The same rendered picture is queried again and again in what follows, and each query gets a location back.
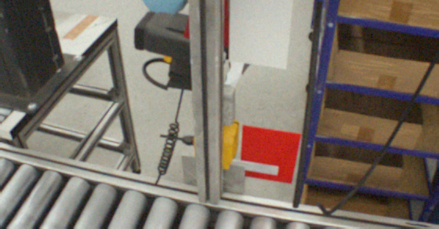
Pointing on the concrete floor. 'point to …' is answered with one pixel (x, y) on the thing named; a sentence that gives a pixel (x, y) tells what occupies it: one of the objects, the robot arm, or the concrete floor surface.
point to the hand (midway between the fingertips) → (220, 90)
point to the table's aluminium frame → (88, 142)
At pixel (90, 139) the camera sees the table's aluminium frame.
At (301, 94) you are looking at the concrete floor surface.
